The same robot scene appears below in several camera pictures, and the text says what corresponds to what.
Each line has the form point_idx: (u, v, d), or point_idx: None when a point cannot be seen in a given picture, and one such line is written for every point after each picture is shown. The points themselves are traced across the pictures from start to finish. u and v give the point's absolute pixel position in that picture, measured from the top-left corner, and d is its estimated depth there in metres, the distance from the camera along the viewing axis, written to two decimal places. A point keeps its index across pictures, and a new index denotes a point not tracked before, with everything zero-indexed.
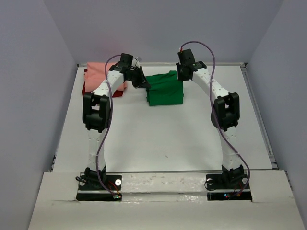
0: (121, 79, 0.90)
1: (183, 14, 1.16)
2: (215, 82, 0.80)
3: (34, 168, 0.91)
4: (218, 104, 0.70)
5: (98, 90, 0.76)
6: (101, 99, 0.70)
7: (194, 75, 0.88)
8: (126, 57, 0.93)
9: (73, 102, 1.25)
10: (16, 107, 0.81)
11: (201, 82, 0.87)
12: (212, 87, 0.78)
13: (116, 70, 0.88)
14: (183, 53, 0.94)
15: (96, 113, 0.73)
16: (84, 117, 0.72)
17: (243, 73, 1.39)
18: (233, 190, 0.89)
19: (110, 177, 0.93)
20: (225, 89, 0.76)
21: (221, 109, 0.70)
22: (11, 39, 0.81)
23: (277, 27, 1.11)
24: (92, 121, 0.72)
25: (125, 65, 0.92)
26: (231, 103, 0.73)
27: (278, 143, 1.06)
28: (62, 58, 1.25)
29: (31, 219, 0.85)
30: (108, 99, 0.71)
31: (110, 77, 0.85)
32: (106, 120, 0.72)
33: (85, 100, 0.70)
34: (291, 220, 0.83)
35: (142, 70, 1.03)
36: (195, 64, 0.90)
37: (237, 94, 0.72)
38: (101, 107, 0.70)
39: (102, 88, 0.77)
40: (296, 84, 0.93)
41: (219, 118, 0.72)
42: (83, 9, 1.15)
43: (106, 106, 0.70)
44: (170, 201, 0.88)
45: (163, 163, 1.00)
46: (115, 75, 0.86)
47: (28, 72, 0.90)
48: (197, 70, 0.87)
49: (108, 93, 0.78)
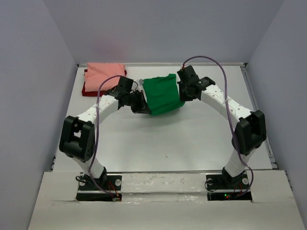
0: (116, 106, 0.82)
1: (183, 13, 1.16)
2: (230, 100, 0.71)
3: (34, 167, 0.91)
4: (242, 127, 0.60)
5: (83, 114, 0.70)
6: (84, 126, 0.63)
7: (204, 95, 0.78)
8: (124, 82, 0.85)
9: (73, 102, 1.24)
10: (17, 106, 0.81)
11: (214, 102, 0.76)
12: (230, 107, 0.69)
13: (111, 96, 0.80)
14: (184, 71, 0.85)
15: (76, 141, 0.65)
16: (62, 144, 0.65)
17: (243, 73, 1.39)
18: (233, 190, 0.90)
19: (110, 177, 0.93)
20: (245, 109, 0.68)
21: (246, 132, 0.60)
22: (11, 38, 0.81)
23: (277, 27, 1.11)
24: (70, 150, 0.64)
25: (122, 90, 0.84)
26: (255, 122, 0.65)
27: (278, 143, 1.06)
28: (62, 58, 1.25)
29: (31, 219, 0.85)
30: (91, 127, 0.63)
31: (101, 101, 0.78)
32: (87, 150, 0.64)
33: (66, 124, 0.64)
34: (291, 220, 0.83)
35: (142, 96, 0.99)
36: (201, 83, 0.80)
37: (261, 111, 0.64)
38: (82, 135, 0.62)
39: (89, 113, 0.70)
40: (296, 83, 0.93)
41: (244, 143, 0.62)
42: (83, 9, 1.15)
43: (87, 134, 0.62)
44: (170, 201, 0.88)
45: (163, 163, 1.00)
46: (108, 100, 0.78)
47: (28, 72, 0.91)
48: (206, 88, 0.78)
49: (95, 119, 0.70)
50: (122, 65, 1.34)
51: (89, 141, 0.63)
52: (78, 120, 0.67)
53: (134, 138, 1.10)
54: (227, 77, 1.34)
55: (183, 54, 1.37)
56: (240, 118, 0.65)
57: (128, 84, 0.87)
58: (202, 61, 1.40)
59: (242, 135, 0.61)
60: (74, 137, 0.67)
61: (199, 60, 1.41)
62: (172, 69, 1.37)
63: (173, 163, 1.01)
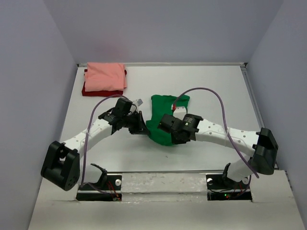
0: (109, 131, 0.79)
1: (183, 13, 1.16)
2: (231, 130, 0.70)
3: (34, 167, 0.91)
4: (262, 155, 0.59)
5: (71, 140, 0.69)
6: (68, 154, 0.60)
7: (198, 135, 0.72)
8: (123, 105, 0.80)
9: (72, 102, 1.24)
10: (17, 106, 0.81)
11: (213, 139, 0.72)
12: (236, 138, 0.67)
13: (105, 120, 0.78)
14: (162, 124, 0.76)
15: (59, 169, 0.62)
16: (44, 170, 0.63)
17: (243, 73, 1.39)
18: (233, 190, 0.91)
19: (110, 177, 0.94)
20: (250, 134, 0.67)
21: (267, 157, 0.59)
22: (11, 38, 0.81)
23: (277, 27, 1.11)
24: (52, 177, 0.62)
25: (119, 114, 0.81)
26: (266, 140, 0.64)
27: (278, 143, 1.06)
28: (62, 58, 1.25)
29: (31, 219, 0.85)
30: (76, 157, 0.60)
31: (93, 126, 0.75)
32: (68, 179, 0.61)
33: (50, 151, 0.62)
34: (292, 220, 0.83)
35: (140, 116, 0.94)
36: (187, 123, 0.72)
37: (265, 127, 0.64)
38: (65, 164, 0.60)
39: (78, 140, 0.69)
40: (296, 83, 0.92)
41: (269, 167, 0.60)
42: (83, 9, 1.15)
43: (69, 165, 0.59)
44: (170, 201, 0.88)
45: (163, 163, 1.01)
46: (100, 126, 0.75)
47: (28, 72, 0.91)
48: (197, 129, 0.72)
49: (82, 146, 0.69)
50: (122, 65, 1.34)
51: (72, 170, 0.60)
52: (64, 146, 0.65)
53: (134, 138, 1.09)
54: (227, 77, 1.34)
55: (183, 54, 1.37)
56: (254, 146, 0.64)
57: (126, 107, 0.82)
58: (202, 61, 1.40)
59: (266, 162, 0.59)
60: (57, 163, 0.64)
61: (199, 60, 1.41)
62: (172, 69, 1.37)
63: (172, 163, 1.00)
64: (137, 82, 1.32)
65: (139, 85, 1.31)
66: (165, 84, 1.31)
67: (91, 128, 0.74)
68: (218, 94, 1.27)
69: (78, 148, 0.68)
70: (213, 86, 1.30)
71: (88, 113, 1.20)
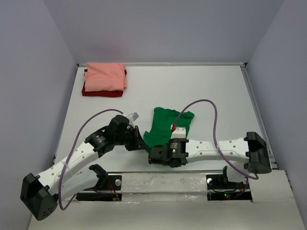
0: (97, 155, 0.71)
1: (183, 14, 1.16)
2: (219, 143, 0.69)
3: (34, 167, 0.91)
4: (258, 162, 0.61)
5: (47, 173, 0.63)
6: (39, 192, 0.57)
7: (189, 159, 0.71)
8: (115, 126, 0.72)
9: (72, 102, 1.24)
10: (17, 106, 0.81)
11: (204, 158, 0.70)
12: (228, 152, 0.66)
13: (90, 145, 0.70)
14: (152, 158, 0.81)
15: None
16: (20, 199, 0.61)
17: (243, 73, 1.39)
18: (233, 190, 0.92)
19: (110, 177, 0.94)
20: (239, 143, 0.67)
21: (263, 161, 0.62)
22: (11, 37, 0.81)
23: (277, 27, 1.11)
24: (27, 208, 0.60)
25: (111, 135, 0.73)
26: (255, 143, 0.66)
27: (278, 143, 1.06)
28: (61, 58, 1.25)
29: (31, 218, 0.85)
30: (47, 195, 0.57)
31: (76, 154, 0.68)
32: (41, 212, 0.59)
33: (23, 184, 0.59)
34: (292, 220, 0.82)
35: (136, 131, 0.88)
36: (174, 150, 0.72)
37: (249, 132, 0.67)
38: (36, 200, 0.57)
39: (53, 174, 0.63)
40: (296, 83, 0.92)
41: (267, 169, 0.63)
42: (83, 9, 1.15)
43: (40, 203, 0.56)
44: (170, 201, 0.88)
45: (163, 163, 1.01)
46: (82, 154, 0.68)
47: (28, 72, 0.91)
48: (187, 153, 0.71)
49: (57, 181, 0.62)
50: (122, 65, 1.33)
51: (43, 206, 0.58)
52: (37, 181, 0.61)
53: None
54: (227, 77, 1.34)
55: (183, 55, 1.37)
56: (247, 153, 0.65)
57: (119, 128, 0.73)
58: (202, 61, 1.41)
59: (264, 166, 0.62)
60: None
61: (199, 60, 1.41)
62: (172, 69, 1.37)
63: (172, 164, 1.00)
64: (136, 82, 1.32)
65: (139, 85, 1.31)
66: (165, 84, 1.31)
67: (71, 159, 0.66)
68: (218, 94, 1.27)
69: (51, 184, 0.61)
70: (213, 86, 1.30)
71: (88, 113, 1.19)
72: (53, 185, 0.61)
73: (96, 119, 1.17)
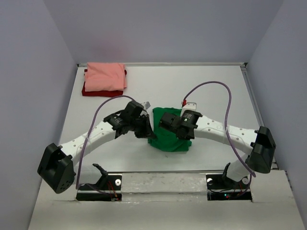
0: (113, 134, 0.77)
1: (183, 14, 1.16)
2: (230, 126, 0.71)
3: (34, 167, 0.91)
4: (259, 154, 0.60)
5: (69, 144, 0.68)
6: (62, 160, 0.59)
7: (197, 132, 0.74)
8: (132, 109, 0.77)
9: (72, 102, 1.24)
10: (17, 107, 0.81)
11: (211, 136, 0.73)
12: (234, 136, 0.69)
13: (109, 124, 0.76)
14: (163, 121, 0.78)
15: (53, 171, 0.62)
16: (40, 170, 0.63)
17: (243, 73, 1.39)
18: (233, 190, 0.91)
19: (110, 177, 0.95)
20: (248, 131, 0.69)
21: (264, 156, 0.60)
22: (10, 38, 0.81)
23: (277, 27, 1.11)
24: (46, 178, 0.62)
25: (127, 118, 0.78)
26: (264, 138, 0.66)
27: (278, 143, 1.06)
28: (62, 58, 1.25)
29: (31, 218, 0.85)
30: (69, 164, 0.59)
31: (95, 130, 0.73)
32: (60, 184, 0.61)
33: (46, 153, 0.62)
34: (292, 220, 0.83)
35: (147, 120, 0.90)
36: (186, 119, 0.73)
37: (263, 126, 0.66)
38: (58, 168, 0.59)
39: (76, 144, 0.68)
40: (296, 83, 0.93)
41: (265, 166, 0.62)
42: (83, 9, 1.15)
43: (62, 171, 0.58)
44: (170, 201, 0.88)
45: (163, 163, 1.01)
46: (102, 130, 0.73)
47: (28, 73, 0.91)
48: (196, 125, 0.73)
49: (79, 152, 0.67)
50: (122, 65, 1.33)
51: (64, 175, 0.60)
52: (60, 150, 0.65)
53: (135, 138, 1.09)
54: (227, 77, 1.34)
55: (183, 55, 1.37)
56: (252, 143, 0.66)
57: (135, 111, 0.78)
58: (202, 62, 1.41)
59: (263, 160, 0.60)
60: (53, 165, 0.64)
61: (199, 60, 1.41)
62: (172, 69, 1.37)
63: (172, 163, 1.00)
64: (136, 82, 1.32)
65: (139, 85, 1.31)
66: (165, 84, 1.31)
67: (91, 133, 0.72)
68: (218, 93, 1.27)
69: (73, 155, 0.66)
70: (213, 86, 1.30)
71: (88, 113, 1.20)
72: (76, 155, 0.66)
73: (96, 119, 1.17)
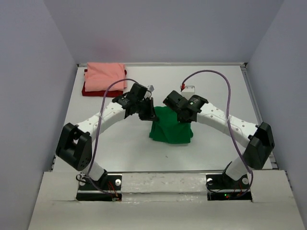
0: (123, 114, 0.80)
1: (183, 14, 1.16)
2: (232, 117, 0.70)
3: (34, 167, 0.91)
4: (254, 147, 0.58)
5: (84, 123, 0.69)
6: (81, 137, 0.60)
7: (200, 116, 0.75)
8: (137, 89, 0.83)
9: (72, 102, 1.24)
10: (17, 107, 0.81)
11: (212, 122, 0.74)
12: (234, 126, 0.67)
13: (119, 104, 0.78)
14: (169, 99, 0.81)
15: (72, 149, 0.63)
16: (58, 150, 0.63)
17: (243, 73, 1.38)
18: (233, 190, 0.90)
19: (110, 177, 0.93)
20: (249, 124, 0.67)
21: (259, 150, 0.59)
22: (11, 38, 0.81)
23: (277, 28, 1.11)
24: (65, 157, 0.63)
25: (133, 98, 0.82)
26: (263, 134, 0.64)
27: (278, 143, 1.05)
28: (62, 58, 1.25)
29: (31, 218, 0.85)
30: (88, 139, 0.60)
31: (106, 109, 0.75)
32: (81, 161, 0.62)
33: (64, 132, 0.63)
34: (292, 220, 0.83)
35: (152, 103, 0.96)
36: (192, 103, 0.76)
37: (265, 123, 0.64)
38: (78, 145, 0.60)
39: (90, 123, 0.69)
40: (296, 83, 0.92)
41: (258, 161, 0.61)
42: (83, 9, 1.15)
43: (82, 146, 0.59)
44: (169, 201, 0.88)
45: (163, 163, 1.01)
46: (113, 110, 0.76)
47: (28, 73, 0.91)
48: (200, 109, 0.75)
49: (95, 129, 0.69)
50: (122, 65, 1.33)
51: (85, 151, 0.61)
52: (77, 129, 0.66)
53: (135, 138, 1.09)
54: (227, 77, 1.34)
55: (183, 55, 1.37)
56: (249, 136, 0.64)
57: (141, 92, 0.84)
58: (201, 62, 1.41)
59: (257, 154, 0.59)
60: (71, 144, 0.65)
61: (199, 60, 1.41)
62: (172, 70, 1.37)
63: (172, 164, 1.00)
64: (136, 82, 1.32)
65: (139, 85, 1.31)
66: (165, 83, 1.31)
67: (104, 112, 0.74)
68: (218, 93, 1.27)
69: (90, 132, 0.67)
70: (213, 86, 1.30)
71: (88, 113, 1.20)
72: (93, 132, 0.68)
73: None
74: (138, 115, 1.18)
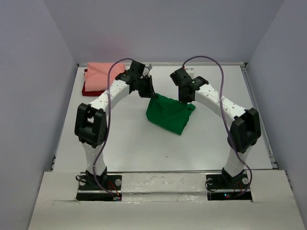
0: (127, 90, 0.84)
1: (183, 14, 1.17)
2: (224, 98, 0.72)
3: (34, 167, 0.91)
4: (236, 126, 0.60)
5: (96, 101, 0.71)
6: (96, 113, 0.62)
7: (198, 95, 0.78)
8: (136, 66, 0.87)
9: (72, 102, 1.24)
10: (17, 107, 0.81)
11: (207, 102, 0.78)
12: (224, 106, 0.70)
13: (122, 81, 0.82)
14: (175, 74, 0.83)
15: (90, 127, 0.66)
16: (76, 129, 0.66)
17: (243, 73, 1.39)
18: (233, 190, 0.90)
19: (110, 176, 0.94)
20: (239, 107, 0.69)
21: (242, 131, 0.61)
22: (11, 39, 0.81)
23: (277, 28, 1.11)
24: (85, 135, 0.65)
25: (134, 74, 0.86)
26: (250, 120, 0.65)
27: (278, 143, 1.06)
28: (62, 58, 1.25)
29: (31, 219, 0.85)
30: (104, 114, 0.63)
31: (113, 87, 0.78)
32: (99, 136, 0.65)
33: (79, 111, 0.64)
34: (292, 220, 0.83)
35: (151, 81, 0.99)
36: (194, 82, 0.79)
37: (254, 109, 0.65)
38: (95, 121, 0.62)
39: (101, 101, 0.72)
40: (296, 84, 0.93)
41: (240, 142, 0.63)
42: (83, 9, 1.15)
43: (99, 122, 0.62)
44: (170, 201, 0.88)
45: (163, 163, 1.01)
46: (119, 86, 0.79)
47: (29, 73, 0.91)
48: (198, 89, 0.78)
49: (106, 106, 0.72)
50: (122, 65, 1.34)
51: (101, 127, 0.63)
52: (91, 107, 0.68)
53: (135, 138, 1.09)
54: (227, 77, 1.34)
55: (183, 55, 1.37)
56: (235, 117, 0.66)
57: (140, 68, 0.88)
58: (201, 62, 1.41)
59: (239, 133, 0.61)
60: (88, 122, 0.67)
61: (198, 60, 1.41)
62: (172, 70, 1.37)
63: (173, 163, 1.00)
64: None
65: None
66: (165, 83, 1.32)
67: (111, 90, 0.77)
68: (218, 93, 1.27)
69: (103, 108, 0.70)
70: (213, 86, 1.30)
71: None
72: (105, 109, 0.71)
73: None
74: (138, 115, 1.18)
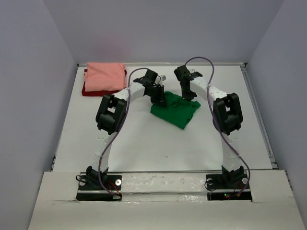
0: (142, 92, 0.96)
1: (183, 14, 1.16)
2: (212, 86, 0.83)
3: (34, 167, 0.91)
4: (216, 104, 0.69)
5: (118, 94, 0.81)
6: (119, 102, 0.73)
7: (192, 84, 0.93)
8: (150, 74, 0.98)
9: (72, 102, 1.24)
10: (17, 108, 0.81)
11: (199, 89, 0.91)
12: (210, 91, 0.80)
13: (139, 83, 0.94)
14: (177, 70, 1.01)
15: (110, 115, 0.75)
16: (98, 115, 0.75)
17: (243, 73, 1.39)
18: (233, 190, 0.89)
19: (110, 176, 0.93)
20: (223, 92, 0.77)
21: (221, 109, 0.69)
22: (10, 39, 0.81)
23: (277, 27, 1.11)
24: (104, 121, 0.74)
25: (148, 80, 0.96)
26: (232, 104, 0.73)
27: (278, 143, 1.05)
28: (62, 58, 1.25)
29: (31, 219, 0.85)
30: (125, 104, 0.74)
31: (132, 86, 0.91)
32: (117, 124, 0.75)
33: (104, 99, 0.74)
34: (292, 220, 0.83)
35: (162, 90, 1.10)
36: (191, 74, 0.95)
37: (236, 94, 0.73)
38: (117, 109, 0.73)
39: (123, 93, 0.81)
40: (296, 84, 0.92)
41: (220, 121, 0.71)
42: (83, 9, 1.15)
43: (121, 109, 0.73)
44: (170, 201, 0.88)
45: (163, 163, 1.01)
46: (137, 86, 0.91)
47: (28, 73, 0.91)
48: (193, 79, 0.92)
49: (127, 98, 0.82)
50: (122, 65, 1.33)
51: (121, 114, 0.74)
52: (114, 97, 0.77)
53: (135, 138, 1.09)
54: (227, 77, 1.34)
55: (183, 54, 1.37)
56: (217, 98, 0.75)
57: (154, 76, 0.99)
58: (201, 62, 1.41)
59: (218, 111, 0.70)
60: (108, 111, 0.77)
61: (198, 60, 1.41)
62: (172, 70, 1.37)
63: (172, 164, 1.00)
64: None
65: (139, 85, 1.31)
66: (166, 84, 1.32)
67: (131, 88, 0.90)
68: None
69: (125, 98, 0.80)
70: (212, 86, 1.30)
71: (88, 113, 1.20)
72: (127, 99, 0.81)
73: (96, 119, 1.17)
74: (138, 115, 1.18)
